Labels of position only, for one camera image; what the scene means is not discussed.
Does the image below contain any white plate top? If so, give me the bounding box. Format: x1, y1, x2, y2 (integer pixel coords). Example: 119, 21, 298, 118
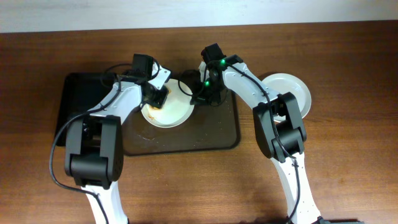
141, 79, 195, 128

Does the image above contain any pale blue plate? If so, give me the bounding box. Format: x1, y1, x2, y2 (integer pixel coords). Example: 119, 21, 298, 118
262, 73, 312, 118

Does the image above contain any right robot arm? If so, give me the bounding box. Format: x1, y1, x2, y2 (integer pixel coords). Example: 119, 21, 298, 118
191, 44, 324, 223

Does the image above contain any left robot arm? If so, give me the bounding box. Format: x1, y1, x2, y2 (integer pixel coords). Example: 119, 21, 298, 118
63, 54, 172, 223

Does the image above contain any brown plastic serving tray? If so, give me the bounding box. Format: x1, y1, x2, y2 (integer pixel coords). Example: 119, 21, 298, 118
123, 91, 241, 156

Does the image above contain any small black tray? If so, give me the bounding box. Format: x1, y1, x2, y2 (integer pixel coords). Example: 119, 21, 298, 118
54, 73, 123, 148

